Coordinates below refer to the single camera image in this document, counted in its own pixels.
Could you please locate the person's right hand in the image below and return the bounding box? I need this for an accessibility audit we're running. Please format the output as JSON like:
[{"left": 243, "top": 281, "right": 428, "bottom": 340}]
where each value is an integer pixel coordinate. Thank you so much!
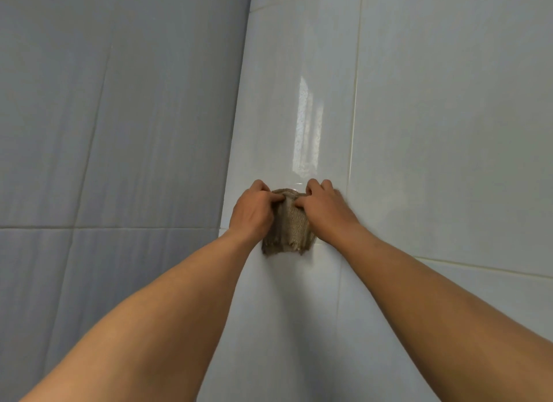
[{"left": 294, "top": 178, "right": 363, "bottom": 246}]

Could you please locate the person's left hand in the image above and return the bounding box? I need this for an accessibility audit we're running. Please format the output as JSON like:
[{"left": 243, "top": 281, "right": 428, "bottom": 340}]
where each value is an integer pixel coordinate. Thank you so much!
[{"left": 228, "top": 179, "right": 287, "bottom": 242}]

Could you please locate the brown knitted cleaning cloth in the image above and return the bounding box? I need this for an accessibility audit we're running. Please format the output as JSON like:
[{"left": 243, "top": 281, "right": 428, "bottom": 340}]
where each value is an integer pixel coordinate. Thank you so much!
[{"left": 261, "top": 188, "right": 317, "bottom": 257}]

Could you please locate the person's right forearm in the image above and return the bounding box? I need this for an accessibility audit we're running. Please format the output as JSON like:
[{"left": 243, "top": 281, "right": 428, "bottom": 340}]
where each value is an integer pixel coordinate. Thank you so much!
[{"left": 324, "top": 224, "right": 553, "bottom": 402}]

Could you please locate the person's left forearm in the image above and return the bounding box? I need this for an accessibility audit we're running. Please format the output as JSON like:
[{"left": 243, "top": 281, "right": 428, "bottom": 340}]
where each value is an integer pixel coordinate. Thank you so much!
[{"left": 19, "top": 229, "right": 256, "bottom": 402}]

